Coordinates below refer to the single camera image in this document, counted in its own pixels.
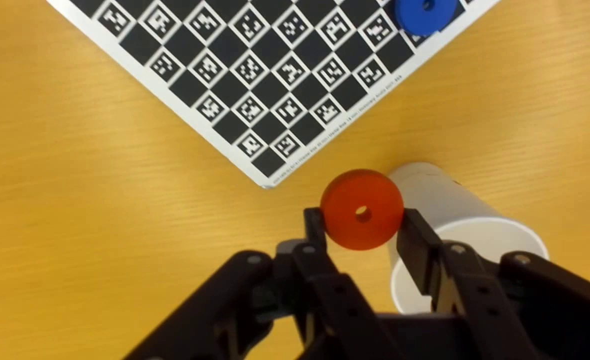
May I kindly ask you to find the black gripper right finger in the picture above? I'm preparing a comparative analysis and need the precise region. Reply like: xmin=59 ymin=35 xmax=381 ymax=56
xmin=396 ymin=208 xmax=442 ymax=296

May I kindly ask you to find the checkered marker calibration board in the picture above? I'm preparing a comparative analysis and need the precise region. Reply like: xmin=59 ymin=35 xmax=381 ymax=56
xmin=47 ymin=0 xmax=499 ymax=187

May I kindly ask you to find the blue disc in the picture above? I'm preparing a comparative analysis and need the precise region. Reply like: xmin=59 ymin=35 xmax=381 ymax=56
xmin=393 ymin=0 xmax=458 ymax=35

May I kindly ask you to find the white paper cup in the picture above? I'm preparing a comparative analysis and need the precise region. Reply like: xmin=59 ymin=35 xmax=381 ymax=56
xmin=386 ymin=160 xmax=549 ymax=315

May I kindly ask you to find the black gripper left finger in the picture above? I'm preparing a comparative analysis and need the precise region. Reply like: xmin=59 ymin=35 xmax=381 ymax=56
xmin=303 ymin=208 xmax=328 ymax=250

